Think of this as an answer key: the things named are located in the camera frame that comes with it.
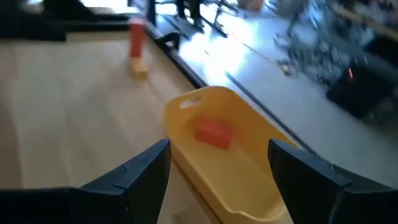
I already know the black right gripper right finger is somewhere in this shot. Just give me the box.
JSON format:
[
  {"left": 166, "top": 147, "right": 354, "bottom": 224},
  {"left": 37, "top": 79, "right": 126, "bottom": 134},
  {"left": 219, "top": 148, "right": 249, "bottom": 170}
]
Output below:
[{"left": 267, "top": 138, "right": 398, "bottom": 224}]

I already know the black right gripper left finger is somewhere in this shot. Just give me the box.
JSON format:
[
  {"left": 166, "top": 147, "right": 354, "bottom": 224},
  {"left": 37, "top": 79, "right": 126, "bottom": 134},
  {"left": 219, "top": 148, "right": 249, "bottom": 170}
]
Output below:
[{"left": 0, "top": 138, "right": 172, "bottom": 224}]

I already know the red block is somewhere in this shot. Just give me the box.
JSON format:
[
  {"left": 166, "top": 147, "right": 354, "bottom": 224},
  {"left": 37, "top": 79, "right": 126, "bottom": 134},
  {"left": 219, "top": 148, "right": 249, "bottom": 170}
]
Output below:
[{"left": 194, "top": 117, "right": 236, "bottom": 151}]

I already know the long orange-red block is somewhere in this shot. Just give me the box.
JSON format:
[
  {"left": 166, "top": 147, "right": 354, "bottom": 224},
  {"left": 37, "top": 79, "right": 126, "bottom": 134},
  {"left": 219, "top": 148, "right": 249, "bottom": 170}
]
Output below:
[{"left": 128, "top": 17, "right": 147, "bottom": 59}]

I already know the yellow plastic bin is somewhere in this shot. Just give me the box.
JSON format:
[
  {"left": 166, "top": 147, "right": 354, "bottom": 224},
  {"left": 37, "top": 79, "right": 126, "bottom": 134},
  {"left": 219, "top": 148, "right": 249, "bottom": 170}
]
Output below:
[{"left": 164, "top": 85, "right": 301, "bottom": 224}]

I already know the black equipment box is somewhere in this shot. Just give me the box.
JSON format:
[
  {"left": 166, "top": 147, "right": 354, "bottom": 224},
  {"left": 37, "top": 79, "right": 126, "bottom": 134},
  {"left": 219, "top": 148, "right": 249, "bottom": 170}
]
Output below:
[{"left": 325, "top": 61, "right": 398, "bottom": 121}]

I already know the light orange flat block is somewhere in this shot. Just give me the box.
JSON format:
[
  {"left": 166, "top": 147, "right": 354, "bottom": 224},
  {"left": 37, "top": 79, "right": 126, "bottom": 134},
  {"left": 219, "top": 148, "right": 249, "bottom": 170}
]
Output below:
[{"left": 129, "top": 56, "right": 149, "bottom": 79}]

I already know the black table edge clamp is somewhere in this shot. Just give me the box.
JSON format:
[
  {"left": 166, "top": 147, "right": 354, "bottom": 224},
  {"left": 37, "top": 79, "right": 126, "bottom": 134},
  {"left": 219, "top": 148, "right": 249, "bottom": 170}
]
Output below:
[{"left": 157, "top": 30, "right": 181, "bottom": 50}]

